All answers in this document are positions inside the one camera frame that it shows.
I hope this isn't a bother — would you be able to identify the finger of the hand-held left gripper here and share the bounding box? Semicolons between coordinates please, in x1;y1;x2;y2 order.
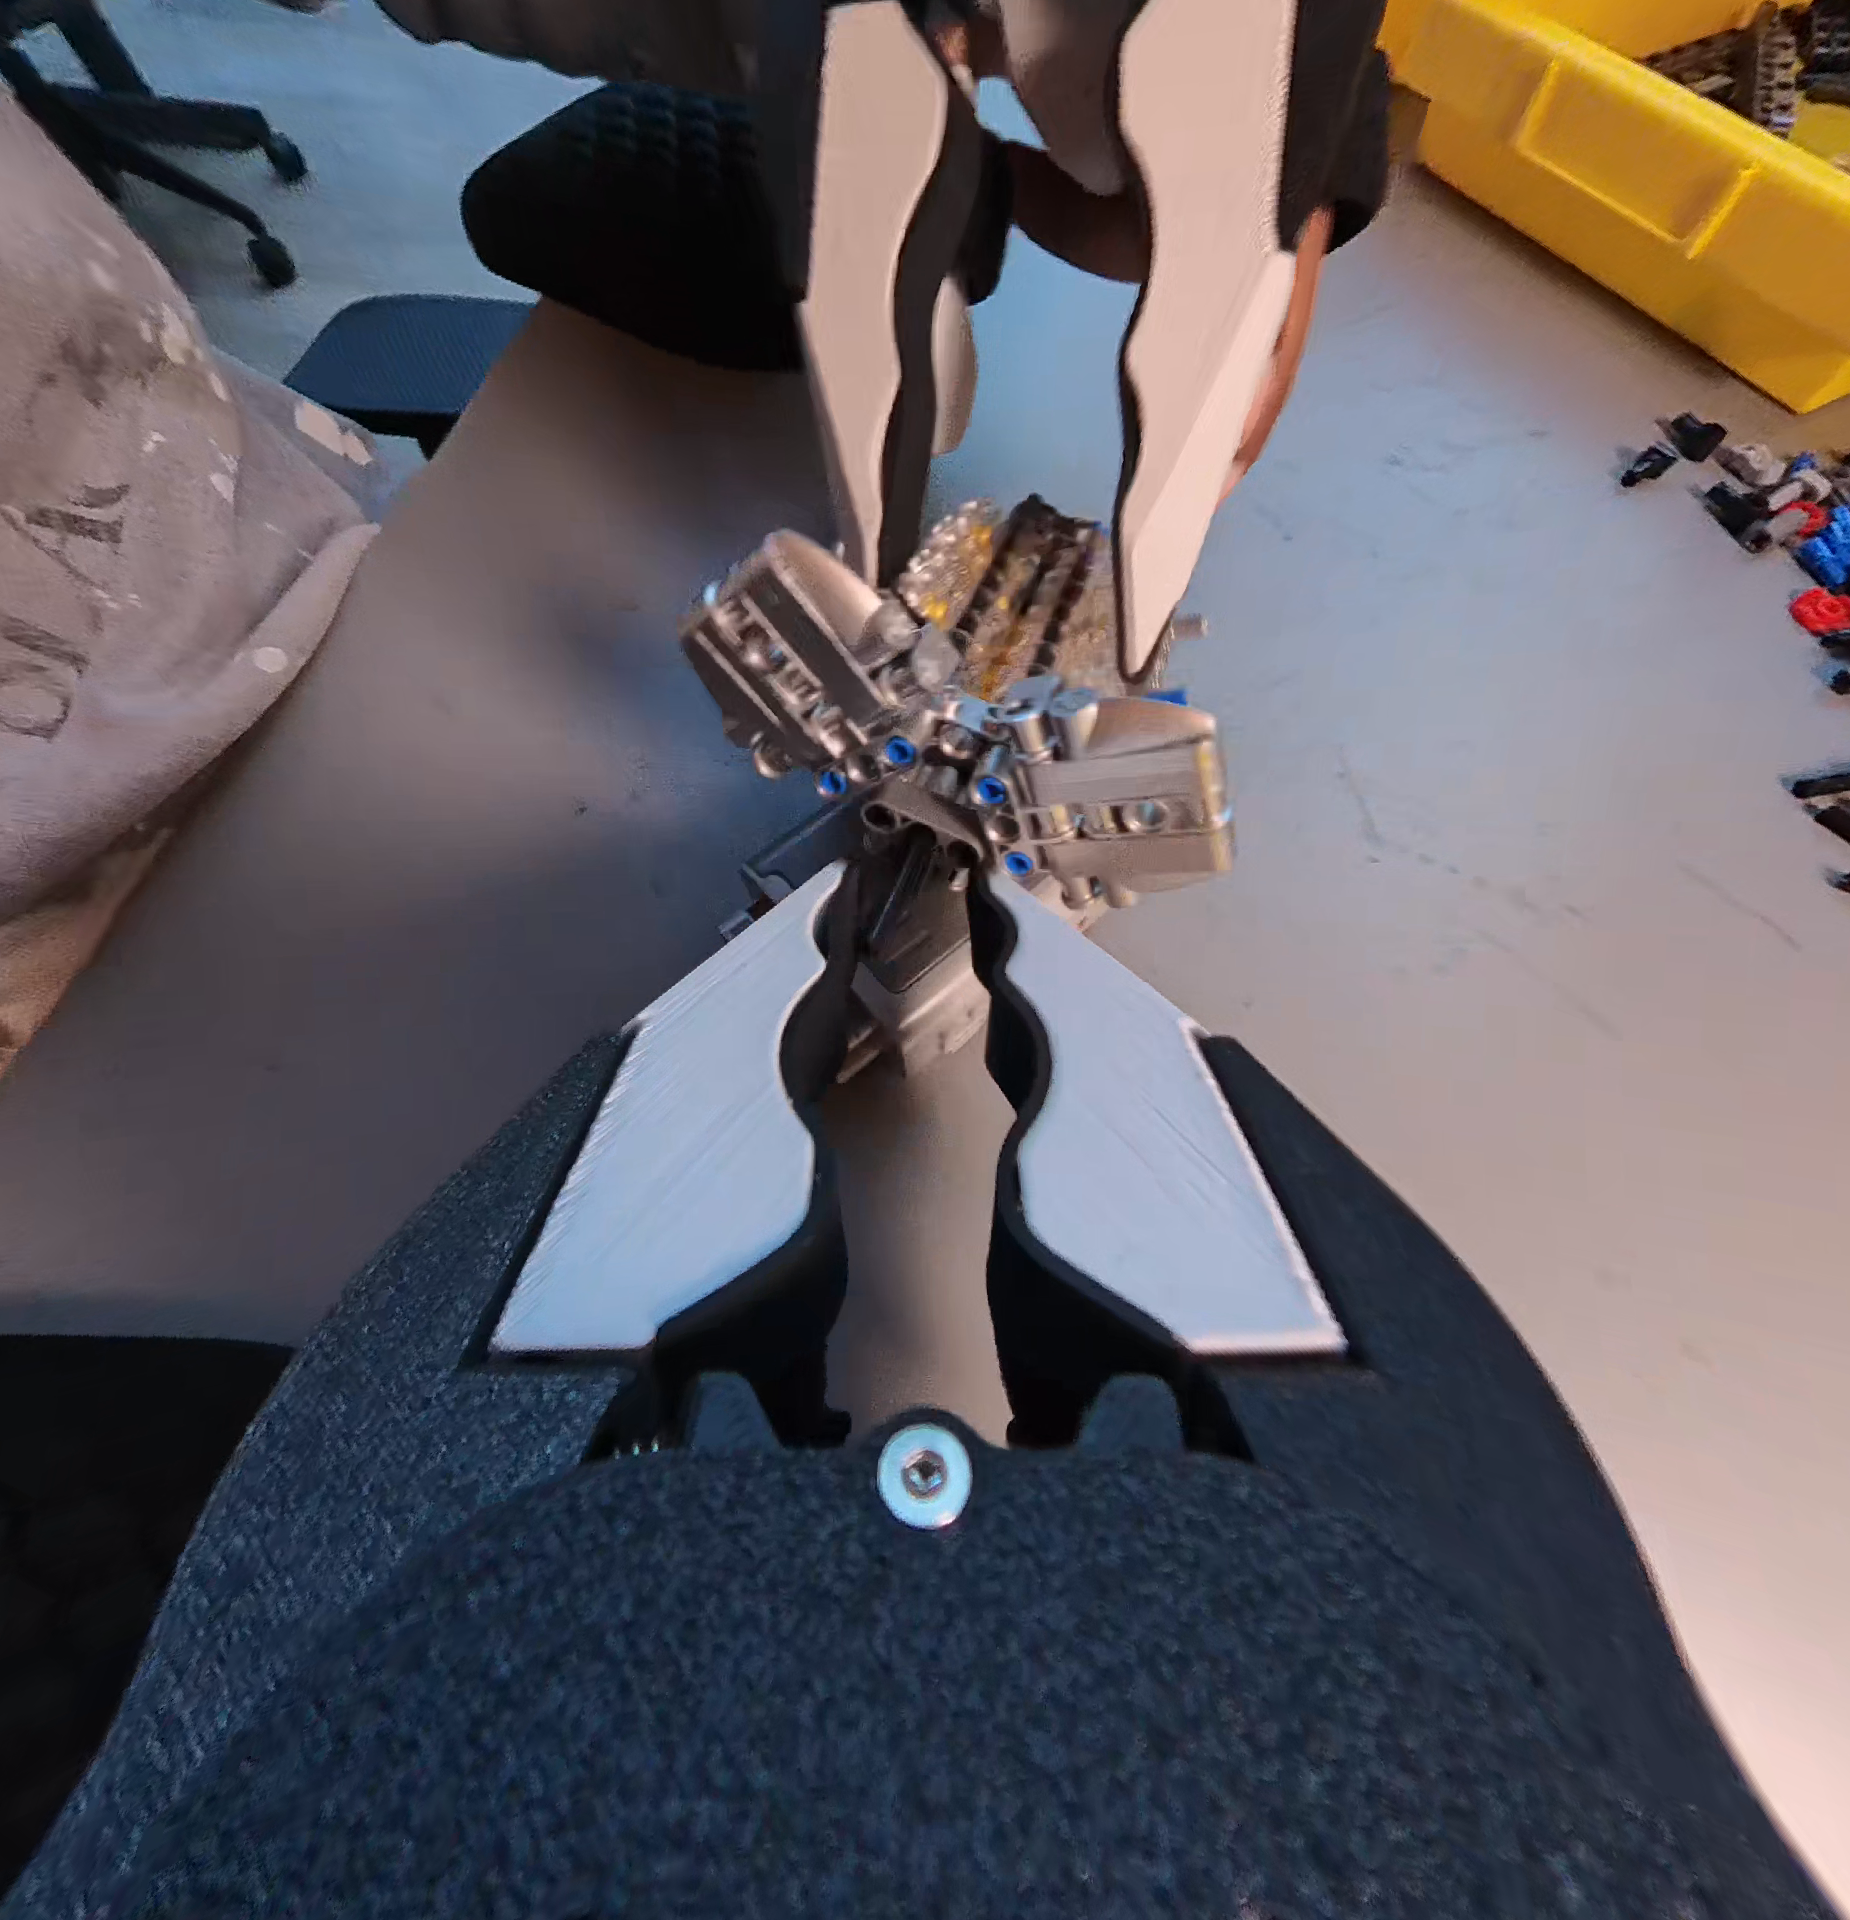
801;0;1006;590
1115;0;1308;687

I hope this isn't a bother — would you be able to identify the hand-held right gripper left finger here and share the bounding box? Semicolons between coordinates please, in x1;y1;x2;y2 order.
490;862;852;1371

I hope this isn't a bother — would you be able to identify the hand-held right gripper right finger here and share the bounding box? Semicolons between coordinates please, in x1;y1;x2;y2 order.
974;871;1357;1371

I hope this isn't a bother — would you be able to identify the grey brick engine model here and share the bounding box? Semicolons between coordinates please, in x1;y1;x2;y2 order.
680;496;1242;1070

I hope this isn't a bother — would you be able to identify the person's left hand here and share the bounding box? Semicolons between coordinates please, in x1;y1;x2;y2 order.
1238;226;1339;500

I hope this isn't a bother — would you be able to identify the black mesh chair pad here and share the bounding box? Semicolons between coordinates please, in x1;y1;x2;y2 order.
461;76;869;381

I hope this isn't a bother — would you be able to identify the yellow plastic bin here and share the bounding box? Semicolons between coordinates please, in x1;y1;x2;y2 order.
1377;0;1850;416

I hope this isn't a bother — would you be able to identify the dark blue chair seat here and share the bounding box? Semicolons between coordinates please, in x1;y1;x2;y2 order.
280;292;544;458

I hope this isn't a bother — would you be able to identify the pile of colourful brick parts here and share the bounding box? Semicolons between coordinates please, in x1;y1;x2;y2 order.
1616;406;1850;908

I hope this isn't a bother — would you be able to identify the black office chair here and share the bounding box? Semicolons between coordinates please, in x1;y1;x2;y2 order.
0;0;310;290

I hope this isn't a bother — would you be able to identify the grey printed sweatshirt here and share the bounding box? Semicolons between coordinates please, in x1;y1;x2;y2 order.
0;61;388;1119

